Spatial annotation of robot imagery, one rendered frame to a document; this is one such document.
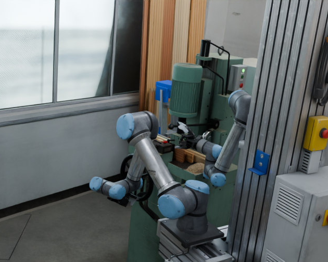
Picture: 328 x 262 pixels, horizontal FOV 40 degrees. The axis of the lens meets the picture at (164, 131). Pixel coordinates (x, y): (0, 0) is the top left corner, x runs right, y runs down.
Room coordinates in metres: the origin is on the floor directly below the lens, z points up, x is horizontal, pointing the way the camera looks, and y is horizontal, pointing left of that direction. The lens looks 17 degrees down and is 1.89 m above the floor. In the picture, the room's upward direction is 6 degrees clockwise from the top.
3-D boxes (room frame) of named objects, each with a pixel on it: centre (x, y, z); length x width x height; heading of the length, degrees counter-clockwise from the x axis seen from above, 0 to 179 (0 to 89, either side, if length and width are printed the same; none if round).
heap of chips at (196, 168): (2.50, -0.22, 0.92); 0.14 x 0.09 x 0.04; 135
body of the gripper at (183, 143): (2.42, -0.16, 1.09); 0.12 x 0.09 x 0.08; 45
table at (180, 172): (2.66, -0.03, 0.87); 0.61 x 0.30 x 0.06; 45
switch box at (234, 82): (2.87, -0.43, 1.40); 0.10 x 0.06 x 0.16; 135
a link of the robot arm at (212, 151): (2.32, -0.28, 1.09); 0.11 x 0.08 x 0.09; 45
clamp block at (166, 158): (2.60, 0.03, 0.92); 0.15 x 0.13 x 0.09; 45
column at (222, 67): (2.95, -0.31, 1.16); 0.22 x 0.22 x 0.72; 45
